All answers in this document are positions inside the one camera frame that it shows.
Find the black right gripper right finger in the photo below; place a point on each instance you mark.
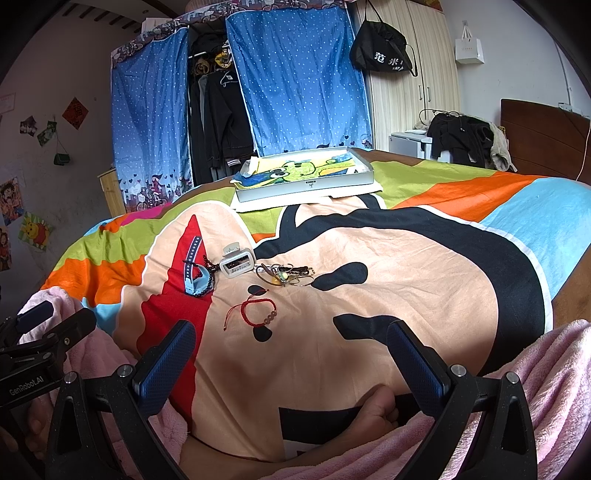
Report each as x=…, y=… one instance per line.
x=421, y=367

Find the white shallow tray box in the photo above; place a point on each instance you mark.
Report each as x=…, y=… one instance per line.
x=308, y=176

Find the brown wooden headboard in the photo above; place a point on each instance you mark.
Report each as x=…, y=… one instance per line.
x=547, y=140

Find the colourful cartoon bed sheet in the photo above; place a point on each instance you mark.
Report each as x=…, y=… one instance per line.
x=478, y=263

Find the beige wooden wardrobe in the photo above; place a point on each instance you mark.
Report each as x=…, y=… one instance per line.
x=402, y=101

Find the yellow bear wall sticker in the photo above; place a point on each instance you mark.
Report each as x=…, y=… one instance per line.
x=35, y=231

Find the person's left hand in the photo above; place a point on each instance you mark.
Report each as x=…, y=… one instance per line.
x=33, y=421

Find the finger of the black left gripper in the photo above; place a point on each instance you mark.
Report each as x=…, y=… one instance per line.
x=34, y=317
x=72, y=330

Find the person's bare foot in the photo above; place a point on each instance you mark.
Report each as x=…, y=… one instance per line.
x=310, y=438

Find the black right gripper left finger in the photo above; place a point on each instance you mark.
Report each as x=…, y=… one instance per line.
x=160, y=367

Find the grey hair claw clip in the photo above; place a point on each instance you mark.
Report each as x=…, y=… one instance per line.
x=236, y=260

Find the white paper bag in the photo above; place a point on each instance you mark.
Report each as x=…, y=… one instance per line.
x=468, y=49

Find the pile of dark clothes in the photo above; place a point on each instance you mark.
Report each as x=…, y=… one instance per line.
x=470, y=141

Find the cartoon wall poster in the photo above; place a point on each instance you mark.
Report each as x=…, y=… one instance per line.
x=11, y=201

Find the small wooden cabinet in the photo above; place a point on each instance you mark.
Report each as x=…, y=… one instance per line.
x=109, y=184

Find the white bedside cabinet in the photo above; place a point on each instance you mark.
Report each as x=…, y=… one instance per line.
x=416, y=143

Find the red diamond wall decoration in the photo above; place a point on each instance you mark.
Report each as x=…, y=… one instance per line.
x=75, y=113

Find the black hanging bag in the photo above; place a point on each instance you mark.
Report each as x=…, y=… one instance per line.
x=379, y=47

